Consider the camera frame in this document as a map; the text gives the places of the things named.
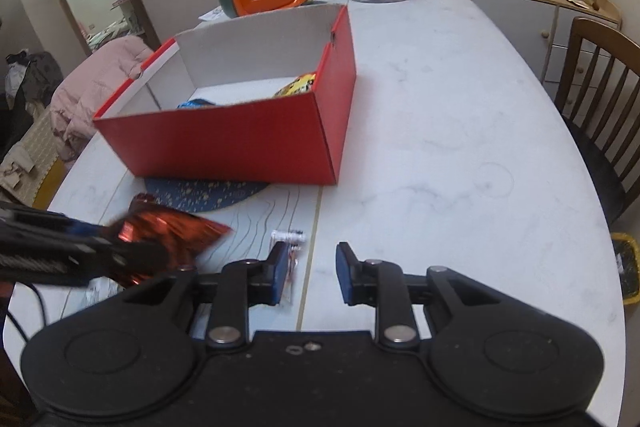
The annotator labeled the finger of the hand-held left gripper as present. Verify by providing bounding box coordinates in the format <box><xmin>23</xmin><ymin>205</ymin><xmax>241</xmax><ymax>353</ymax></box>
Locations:
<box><xmin>0</xmin><ymin>202</ymin><xmax>118</xmax><ymax>242</ymax></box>
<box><xmin>90</xmin><ymin>241</ymin><xmax>168</xmax><ymax>282</ymax></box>

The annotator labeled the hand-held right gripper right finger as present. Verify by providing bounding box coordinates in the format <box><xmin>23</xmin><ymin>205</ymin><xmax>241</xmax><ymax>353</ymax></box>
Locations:
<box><xmin>336</xmin><ymin>241</ymin><xmax>521</xmax><ymax>350</ymax></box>

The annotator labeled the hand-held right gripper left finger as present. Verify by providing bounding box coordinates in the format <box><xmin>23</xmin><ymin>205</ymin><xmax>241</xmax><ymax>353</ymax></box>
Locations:
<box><xmin>120</xmin><ymin>241</ymin><xmax>291</xmax><ymax>350</ymax></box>

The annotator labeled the small clear wrapper packet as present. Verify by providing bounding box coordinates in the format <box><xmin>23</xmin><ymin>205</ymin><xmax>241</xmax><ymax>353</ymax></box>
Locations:
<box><xmin>271</xmin><ymin>229</ymin><xmax>307</xmax><ymax>305</ymax></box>

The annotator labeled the brown red foil snack packet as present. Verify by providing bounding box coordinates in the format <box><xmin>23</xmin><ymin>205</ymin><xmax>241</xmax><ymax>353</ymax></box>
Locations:
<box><xmin>112</xmin><ymin>193</ymin><xmax>233</xmax><ymax>288</ymax></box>

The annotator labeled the red cardboard box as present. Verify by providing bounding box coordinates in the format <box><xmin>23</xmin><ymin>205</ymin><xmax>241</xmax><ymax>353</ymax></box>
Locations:
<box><xmin>93</xmin><ymin>4</ymin><xmax>357</xmax><ymax>186</ymax></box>

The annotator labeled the red yellow snack packet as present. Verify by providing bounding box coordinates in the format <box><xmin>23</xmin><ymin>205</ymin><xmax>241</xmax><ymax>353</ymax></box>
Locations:
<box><xmin>274</xmin><ymin>73</ymin><xmax>317</xmax><ymax>98</ymax></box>

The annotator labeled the beige textured cushion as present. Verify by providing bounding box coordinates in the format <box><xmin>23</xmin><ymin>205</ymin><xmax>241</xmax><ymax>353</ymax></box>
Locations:
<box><xmin>0</xmin><ymin>112</ymin><xmax>66</xmax><ymax>208</ymax></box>

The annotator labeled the round blue speckled mat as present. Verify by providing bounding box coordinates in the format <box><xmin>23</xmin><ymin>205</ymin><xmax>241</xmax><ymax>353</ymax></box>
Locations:
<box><xmin>142</xmin><ymin>177</ymin><xmax>273</xmax><ymax>214</ymax></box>

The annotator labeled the pink puffer jacket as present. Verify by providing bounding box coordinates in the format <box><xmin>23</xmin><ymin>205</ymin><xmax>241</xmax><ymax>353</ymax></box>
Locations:
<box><xmin>49</xmin><ymin>36</ymin><xmax>156</xmax><ymax>162</ymax></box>

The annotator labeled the dark clothes pile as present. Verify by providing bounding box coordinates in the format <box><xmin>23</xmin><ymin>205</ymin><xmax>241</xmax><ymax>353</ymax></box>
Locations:
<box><xmin>5</xmin><ymin>51</ymin><xmax>63</xmax><ymax>108</ymax></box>

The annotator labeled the wooden chair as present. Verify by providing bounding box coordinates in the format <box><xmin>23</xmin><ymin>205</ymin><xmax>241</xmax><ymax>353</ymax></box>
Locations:
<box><xmin>554</xmin><ymin>17</ymin><xmax>640</xmax><ymax>228</ymax></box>

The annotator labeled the yellow trash bin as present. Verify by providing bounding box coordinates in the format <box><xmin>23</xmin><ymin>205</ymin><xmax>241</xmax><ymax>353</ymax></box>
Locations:
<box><xmin>611</xmin><ymin>232</ymin><xmax>640</xmax><ymax>305</ymax></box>

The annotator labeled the white corner cabinet wooden top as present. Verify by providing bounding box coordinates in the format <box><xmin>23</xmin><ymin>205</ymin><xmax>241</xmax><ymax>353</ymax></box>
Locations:
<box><xmin>439</xmin><ymin>0</ymin><xmax>623</xmax><ymax>100</ymax></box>

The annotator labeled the black cable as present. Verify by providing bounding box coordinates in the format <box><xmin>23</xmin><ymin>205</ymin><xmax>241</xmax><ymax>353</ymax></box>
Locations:
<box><xmin>0</xmin><ymin>279</ymin><xmax>51</xmax><ymax>348</ymax></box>

